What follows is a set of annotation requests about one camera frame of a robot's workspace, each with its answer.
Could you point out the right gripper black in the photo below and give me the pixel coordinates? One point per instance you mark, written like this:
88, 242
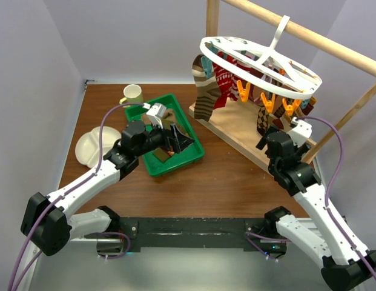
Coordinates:
300, 151

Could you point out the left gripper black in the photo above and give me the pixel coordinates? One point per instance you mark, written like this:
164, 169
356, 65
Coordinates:
180, 142

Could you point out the maroon purple sock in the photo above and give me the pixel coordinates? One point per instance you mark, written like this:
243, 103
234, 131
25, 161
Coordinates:
281, 119

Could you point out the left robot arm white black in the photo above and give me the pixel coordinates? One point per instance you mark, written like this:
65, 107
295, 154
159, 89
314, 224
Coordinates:
46, 222

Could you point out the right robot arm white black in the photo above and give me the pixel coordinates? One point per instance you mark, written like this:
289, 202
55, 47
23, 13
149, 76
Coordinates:
344, 261

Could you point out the wooden hanger stand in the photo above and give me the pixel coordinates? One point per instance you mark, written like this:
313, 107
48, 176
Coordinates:
235, 123

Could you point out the white round clip hanger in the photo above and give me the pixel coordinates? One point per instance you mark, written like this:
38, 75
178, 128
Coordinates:
298, 82

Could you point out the tan sock in tray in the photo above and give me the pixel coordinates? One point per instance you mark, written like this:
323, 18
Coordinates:
169, 115

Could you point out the black yellow argyle sock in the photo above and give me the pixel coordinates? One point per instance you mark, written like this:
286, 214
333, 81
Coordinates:
266, 119

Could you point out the brown striped sock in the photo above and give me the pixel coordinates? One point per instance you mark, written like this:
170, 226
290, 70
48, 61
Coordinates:
208, 91

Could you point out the cream yellow mug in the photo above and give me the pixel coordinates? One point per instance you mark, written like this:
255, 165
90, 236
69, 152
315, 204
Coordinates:
132, 94

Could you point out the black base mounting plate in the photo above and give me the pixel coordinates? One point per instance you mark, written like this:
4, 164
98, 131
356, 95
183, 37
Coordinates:
200, 233

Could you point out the cream divided plate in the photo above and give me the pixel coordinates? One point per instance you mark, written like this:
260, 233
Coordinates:
87, 146

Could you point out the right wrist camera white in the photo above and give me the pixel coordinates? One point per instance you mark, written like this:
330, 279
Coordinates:
300, 132

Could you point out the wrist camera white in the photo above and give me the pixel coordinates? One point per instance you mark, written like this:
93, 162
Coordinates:
154, 115
300, 132

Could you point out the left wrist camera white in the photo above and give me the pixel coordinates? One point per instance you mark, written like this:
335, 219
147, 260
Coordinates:
154, 115

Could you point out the aluminium frame rail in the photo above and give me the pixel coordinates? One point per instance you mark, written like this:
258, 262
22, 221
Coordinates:
51, 246

